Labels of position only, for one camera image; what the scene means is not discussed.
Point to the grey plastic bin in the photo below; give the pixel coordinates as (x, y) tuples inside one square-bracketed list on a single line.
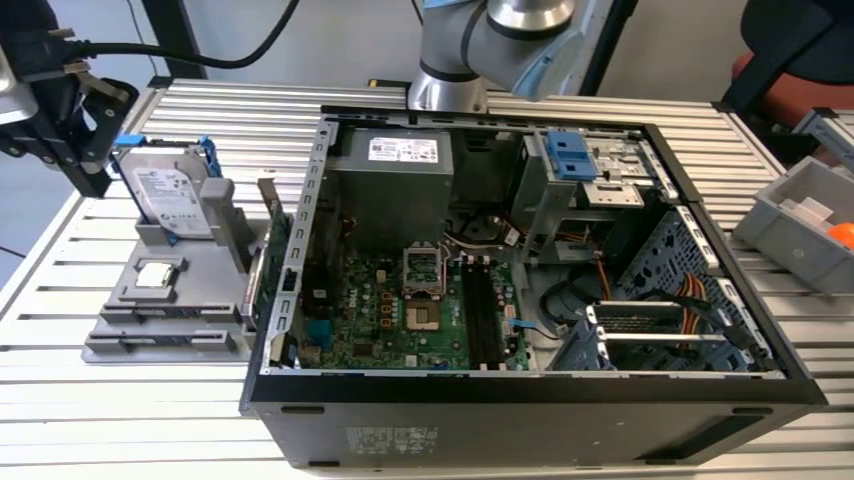
[(787, 245)]

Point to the white block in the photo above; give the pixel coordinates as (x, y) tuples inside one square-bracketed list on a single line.
[(804, 207)]

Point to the grey parts rack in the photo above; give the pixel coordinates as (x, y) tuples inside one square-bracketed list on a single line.
[(200, 280)]

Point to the green motherboard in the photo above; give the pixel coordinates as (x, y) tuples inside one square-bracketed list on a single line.
[(374, 335)]

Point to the grey storage tray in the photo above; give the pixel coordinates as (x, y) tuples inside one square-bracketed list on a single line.
[(828, 131)]

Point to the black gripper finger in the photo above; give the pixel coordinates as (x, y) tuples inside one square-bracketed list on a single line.
[(34, 150), (96, 140)]

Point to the grey power supply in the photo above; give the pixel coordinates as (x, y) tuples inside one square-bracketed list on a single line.
[(394, 210)]

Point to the teal board connector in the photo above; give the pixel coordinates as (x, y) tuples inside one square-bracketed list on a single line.
[(320, 332)]

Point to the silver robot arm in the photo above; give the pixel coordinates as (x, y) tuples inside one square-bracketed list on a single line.
[(454, 45)]

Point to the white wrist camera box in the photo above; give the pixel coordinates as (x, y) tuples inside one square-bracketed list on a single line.
[(14, 85)]

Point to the CPU socket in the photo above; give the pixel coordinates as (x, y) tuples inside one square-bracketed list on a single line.
[(425, 315)]

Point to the grey metal drive cage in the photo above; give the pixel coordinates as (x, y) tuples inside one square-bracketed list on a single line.
[(614, 197)]

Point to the black RAM slot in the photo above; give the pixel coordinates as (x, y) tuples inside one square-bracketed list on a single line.
[(471, 315), (481, 315), (489, 315)]

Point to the orange ball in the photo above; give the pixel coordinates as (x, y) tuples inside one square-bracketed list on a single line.
[(842, 235)]

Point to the black PC case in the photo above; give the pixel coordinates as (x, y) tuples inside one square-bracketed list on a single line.
[(467, 435)]

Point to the grey metal disk bay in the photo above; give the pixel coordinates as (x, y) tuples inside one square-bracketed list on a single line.
[(667, 338)]

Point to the blue plastic drive latch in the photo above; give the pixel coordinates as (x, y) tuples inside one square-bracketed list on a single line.
[(567, 150)]

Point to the black frame post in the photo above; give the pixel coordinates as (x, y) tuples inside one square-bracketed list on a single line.
[(610, 40), (175, 25)]

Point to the red and black office chair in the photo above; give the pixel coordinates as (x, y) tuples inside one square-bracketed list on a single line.
[(787, 95)]

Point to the black rear port block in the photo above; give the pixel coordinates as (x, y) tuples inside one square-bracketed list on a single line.
[(319, 275)]

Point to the black CPU cooler fan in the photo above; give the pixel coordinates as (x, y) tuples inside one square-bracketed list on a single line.
[(481, 230)]

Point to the silver CPU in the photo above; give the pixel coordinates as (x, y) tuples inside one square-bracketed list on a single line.
[(154, 276)]

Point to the black square chipset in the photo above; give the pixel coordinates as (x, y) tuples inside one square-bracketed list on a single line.
[(363, 350)]

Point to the green graphics card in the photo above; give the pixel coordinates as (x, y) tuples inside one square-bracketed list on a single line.
[(270, 280)]

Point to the hard disk in blue carrier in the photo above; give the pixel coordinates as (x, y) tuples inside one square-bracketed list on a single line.
[(167, 195)]

